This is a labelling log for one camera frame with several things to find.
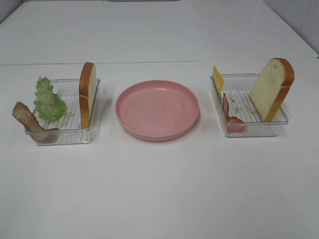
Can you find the yellow cheese slice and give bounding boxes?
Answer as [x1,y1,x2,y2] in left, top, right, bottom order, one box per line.
[212,65,225,96]

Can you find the bacon strip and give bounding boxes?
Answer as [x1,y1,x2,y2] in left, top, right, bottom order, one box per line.
[12,101,58,144]
[223,93,246,133]

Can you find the bread slice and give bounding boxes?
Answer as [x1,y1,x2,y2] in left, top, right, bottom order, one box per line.
[79,62,97,128]
[249,58,295,121]

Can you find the green lettuce leaf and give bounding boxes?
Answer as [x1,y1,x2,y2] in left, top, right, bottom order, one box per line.
[33,77,67,121]

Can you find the pink round plate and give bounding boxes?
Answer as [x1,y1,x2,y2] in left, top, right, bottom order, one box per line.
[115,80,200,141]

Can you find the clear right plastic tray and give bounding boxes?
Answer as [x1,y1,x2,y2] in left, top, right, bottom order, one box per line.
[210,73,289,137]

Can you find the clear plastic tray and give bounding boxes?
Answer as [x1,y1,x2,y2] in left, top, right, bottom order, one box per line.
[210,73,289,137]
[25,78,101,145]

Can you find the clear left plastic tray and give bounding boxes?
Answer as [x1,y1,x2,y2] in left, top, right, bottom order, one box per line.
[25,78,101,145]

